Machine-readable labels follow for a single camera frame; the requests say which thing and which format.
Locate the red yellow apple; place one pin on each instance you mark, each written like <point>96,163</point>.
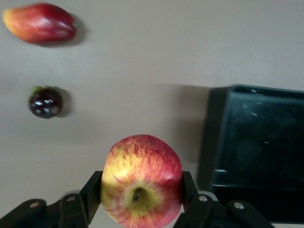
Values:
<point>142,175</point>

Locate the black plastic box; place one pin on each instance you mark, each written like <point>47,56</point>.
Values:
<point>256,142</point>

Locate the brown table cover mat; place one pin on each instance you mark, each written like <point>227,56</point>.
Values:
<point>142,71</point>

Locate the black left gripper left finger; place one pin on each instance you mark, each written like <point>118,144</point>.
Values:
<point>71,209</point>

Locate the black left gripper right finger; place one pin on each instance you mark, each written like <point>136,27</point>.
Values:
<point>209,213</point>

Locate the dark purple mangosteen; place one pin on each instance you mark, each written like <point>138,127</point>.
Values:
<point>45,103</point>

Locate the red orange mango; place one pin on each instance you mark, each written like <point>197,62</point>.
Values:
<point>40,23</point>

